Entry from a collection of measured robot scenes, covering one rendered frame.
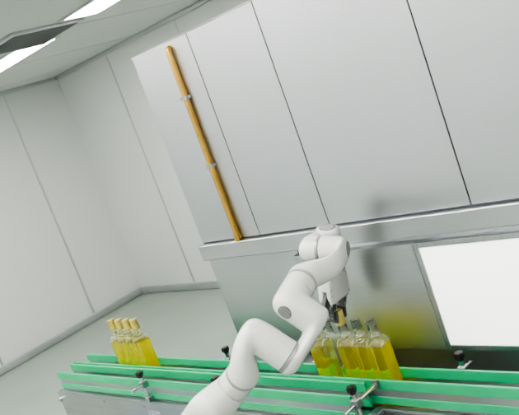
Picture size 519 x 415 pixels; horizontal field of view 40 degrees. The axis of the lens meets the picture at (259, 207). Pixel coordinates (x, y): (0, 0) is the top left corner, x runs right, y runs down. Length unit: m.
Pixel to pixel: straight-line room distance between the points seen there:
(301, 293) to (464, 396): 0.54
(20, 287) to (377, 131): 6.37
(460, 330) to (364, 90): 0.74
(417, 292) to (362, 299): 0.21
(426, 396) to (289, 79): 1.00
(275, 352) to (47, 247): 6.57
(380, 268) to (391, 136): 0.41
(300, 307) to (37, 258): 6.52
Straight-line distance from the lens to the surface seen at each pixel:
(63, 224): 8.36
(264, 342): 1.80
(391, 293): 2.22
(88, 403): 3.38
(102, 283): 8.55
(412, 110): 1.99
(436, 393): 2.10
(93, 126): 8.36
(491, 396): 2.02
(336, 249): 1.96
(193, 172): 2.63
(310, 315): 1.81
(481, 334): 2.14
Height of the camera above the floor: 1.90
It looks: 9 degrees down
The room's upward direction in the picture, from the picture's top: 20 degrees counter-clockwise
